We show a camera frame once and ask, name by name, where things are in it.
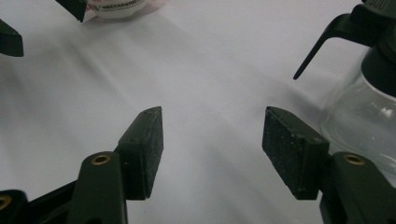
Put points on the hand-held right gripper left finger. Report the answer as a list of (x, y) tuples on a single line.
[(140, 161)]

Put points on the white red refill pouch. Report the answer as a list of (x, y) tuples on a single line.
[(120, 8)]

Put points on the clear spray bottle black trigger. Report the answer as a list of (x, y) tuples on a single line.
[(378, 71)]

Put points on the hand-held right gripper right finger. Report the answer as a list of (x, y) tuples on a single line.
[(292, 155)]

